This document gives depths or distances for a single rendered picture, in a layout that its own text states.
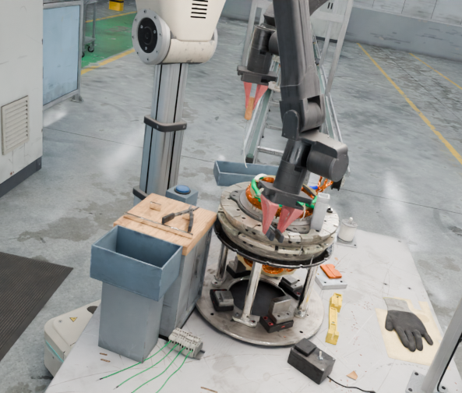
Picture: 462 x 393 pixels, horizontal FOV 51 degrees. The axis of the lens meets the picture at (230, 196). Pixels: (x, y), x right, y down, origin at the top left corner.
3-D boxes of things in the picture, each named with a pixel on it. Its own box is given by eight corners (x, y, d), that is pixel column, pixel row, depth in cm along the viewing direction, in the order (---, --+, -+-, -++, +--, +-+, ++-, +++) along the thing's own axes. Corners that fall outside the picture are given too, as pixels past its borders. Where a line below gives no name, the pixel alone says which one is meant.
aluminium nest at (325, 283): (346, 288, 157) (347, 282, 156) (321, 289, 154) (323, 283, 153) (329, 267, 167) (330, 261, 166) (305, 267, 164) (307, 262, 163)
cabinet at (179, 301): (172, 343, 122) (186, 255, 111) (107, 318, 126) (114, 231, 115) (201, 300, 139) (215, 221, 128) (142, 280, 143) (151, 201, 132)
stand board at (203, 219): (186, 256, 110) (187, 247, 109) (112, 231, 115) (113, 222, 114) (216, 221, 128) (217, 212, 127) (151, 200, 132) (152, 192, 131)
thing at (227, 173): (269, 238, 178) (286, 167, 166) (276, 254, 169) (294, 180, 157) (202, 234, 173) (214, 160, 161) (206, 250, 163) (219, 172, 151)
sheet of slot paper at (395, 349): (456, 373, 130) (456, 371, 129) (385, 356, 130) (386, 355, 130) (428, 303, 157) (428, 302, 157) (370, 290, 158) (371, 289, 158)
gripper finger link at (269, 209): (290, 244, 98) (305, 201, 96) (258, 236, 96) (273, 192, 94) (280, 232, 104) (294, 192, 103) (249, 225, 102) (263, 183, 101)
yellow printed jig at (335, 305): (337, 346, 131) (341, 336, 130) (324, 342, 132) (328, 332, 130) (340, 299, 151) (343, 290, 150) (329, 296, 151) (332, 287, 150)
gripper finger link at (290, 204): (292, 244, 98) (307, 201, 96) (259, 237, 96) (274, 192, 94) (281, 232, 105) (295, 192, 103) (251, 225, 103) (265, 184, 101)
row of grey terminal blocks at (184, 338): (206, 351, 121) (208, 338, 119) (197, 362, 117) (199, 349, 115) (171, 335, 124) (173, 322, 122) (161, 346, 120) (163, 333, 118)
